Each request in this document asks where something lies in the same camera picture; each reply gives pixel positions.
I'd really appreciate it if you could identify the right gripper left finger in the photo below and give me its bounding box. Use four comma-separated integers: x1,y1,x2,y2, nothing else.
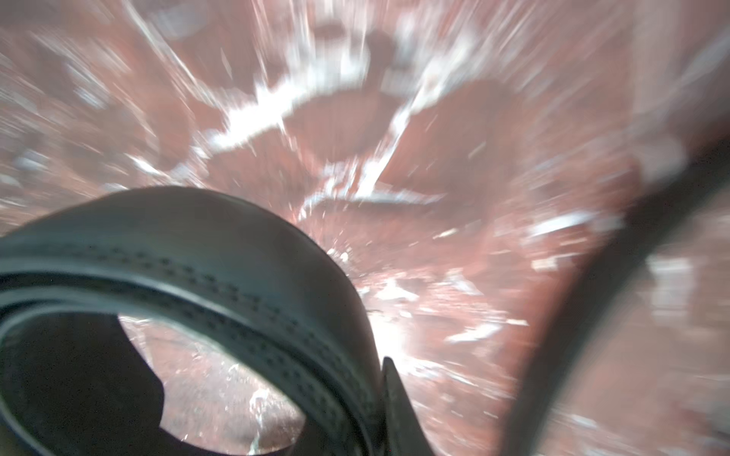
1,312,205,455

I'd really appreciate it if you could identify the black belt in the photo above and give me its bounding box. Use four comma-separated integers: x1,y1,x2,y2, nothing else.
1,187,384,455
499,137,729,455

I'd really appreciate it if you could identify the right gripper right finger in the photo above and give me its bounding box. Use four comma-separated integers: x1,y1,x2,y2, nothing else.
383,357,435,456

